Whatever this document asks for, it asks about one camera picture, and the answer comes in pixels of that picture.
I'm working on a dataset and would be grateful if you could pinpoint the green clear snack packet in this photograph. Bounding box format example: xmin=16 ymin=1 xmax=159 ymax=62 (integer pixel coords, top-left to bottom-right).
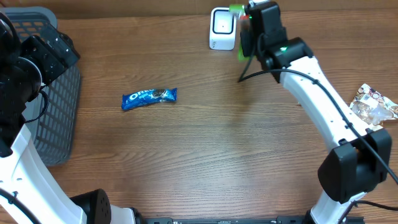
xmin=229 ymin=4 xmax=249 ymax=61

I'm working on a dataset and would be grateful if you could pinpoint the grey plastic mesh basket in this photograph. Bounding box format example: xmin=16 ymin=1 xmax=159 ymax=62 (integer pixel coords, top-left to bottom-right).
xmin=1 ymin=7 xmax=81 ymax=166

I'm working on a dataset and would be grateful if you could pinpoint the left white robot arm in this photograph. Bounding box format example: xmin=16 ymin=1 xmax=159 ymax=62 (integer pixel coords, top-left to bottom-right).
xmin=1 ymin=14 xmax=144 ymax=224

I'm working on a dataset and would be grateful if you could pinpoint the white barcode scanner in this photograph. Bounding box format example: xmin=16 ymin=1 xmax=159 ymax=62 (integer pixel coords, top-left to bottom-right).
xmin=209 ymin=7 xmax=236 ymax=50

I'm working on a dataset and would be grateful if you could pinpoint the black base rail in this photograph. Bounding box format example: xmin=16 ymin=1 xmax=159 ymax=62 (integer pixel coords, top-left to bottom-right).
xmin=136 ymin=215 xmax=313 ymax=224

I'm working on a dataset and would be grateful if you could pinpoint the blue Oreo cookie packet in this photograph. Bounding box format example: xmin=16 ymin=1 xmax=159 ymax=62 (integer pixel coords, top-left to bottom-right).
xmin=121 ymin=88 xmax=178 ymax=110

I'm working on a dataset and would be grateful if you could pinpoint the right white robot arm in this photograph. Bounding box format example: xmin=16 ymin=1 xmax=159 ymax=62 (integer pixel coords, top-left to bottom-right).
xmin=238 ymin=1 xmax=394 ymax=223

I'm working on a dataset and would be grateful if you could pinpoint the beige nut snack pouch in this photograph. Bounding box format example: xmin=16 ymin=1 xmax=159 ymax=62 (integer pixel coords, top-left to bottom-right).
xmin=349 ymin=83 xmax=397 ymax=131

